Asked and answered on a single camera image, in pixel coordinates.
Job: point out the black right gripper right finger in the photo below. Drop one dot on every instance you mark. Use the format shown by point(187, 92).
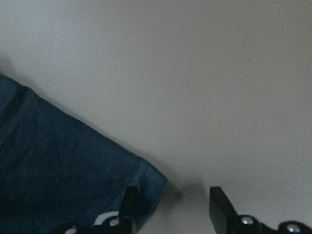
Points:
point(221, 211)

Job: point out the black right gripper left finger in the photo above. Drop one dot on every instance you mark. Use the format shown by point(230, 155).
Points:
point(128, 208)

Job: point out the black printed t-shirt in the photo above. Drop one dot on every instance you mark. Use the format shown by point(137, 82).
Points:
point(56, 169)

